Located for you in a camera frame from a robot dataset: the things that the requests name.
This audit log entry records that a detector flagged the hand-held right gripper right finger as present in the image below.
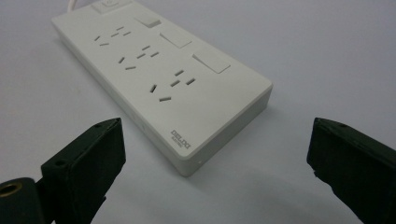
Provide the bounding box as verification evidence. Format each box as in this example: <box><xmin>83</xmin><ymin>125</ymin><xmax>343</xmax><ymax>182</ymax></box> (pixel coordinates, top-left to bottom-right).
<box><xmin>306</xmin><ymin>117</ymin><xmax>396</xmax><ymax>224</ymax></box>

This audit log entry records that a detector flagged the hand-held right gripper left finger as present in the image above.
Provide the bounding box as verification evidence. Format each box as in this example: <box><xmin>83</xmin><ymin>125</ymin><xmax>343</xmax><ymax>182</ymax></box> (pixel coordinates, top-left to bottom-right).
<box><xmin>40</xmin><ymin>117</ymin><xmax>127</xmax><ymax>224</ymax></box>

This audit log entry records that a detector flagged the white power strip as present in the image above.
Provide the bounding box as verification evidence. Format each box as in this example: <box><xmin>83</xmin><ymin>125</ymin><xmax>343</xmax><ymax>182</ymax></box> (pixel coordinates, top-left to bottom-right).
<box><xmin>50</xmin><ymin>0</ymin><xmax>274</xmax><ymax>178</ymax></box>

